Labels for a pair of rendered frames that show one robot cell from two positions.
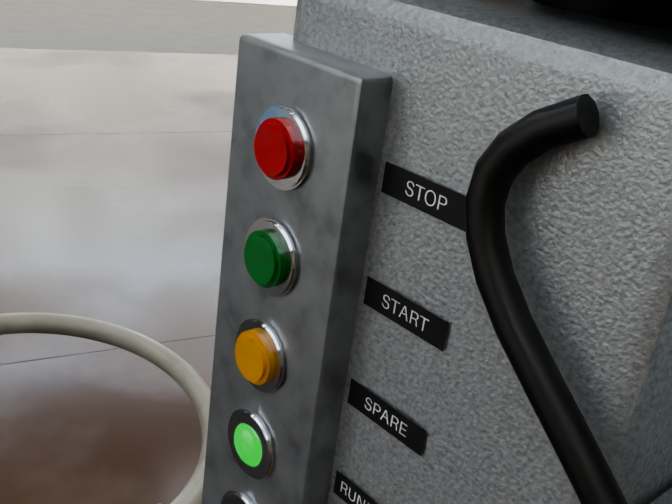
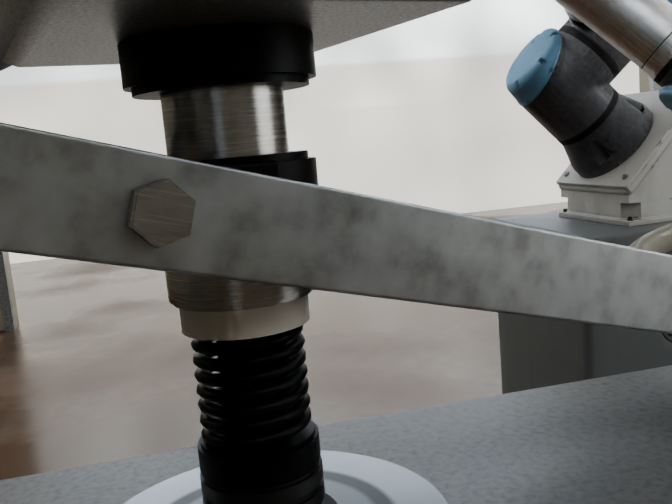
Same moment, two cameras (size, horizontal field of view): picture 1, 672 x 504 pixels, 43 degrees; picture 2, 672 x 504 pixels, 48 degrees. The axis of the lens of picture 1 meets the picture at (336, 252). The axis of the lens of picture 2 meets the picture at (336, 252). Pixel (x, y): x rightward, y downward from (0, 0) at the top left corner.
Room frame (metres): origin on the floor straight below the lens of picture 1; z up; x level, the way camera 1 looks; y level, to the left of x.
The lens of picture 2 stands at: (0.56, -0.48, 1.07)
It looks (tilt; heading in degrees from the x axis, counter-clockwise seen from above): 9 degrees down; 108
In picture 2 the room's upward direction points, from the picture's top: 5 degrees counter-clockwise
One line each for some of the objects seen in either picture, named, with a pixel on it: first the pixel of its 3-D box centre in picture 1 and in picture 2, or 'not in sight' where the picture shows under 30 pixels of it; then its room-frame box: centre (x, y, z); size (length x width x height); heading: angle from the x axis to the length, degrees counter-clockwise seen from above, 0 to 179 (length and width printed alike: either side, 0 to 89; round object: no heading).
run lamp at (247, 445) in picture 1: (251, 443); not in sight; (0.34, 0.03, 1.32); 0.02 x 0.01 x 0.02; 45
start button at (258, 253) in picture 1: (268, 258); not in sight; (0.34, 0.03, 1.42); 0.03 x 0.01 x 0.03; 45
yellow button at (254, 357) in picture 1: (257, 356); not in sight; (0.34, 0.03, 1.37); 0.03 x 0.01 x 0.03; 45
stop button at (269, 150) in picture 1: (279, 148); not in sight; (0.34, 0.03, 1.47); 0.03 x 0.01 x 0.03; 45
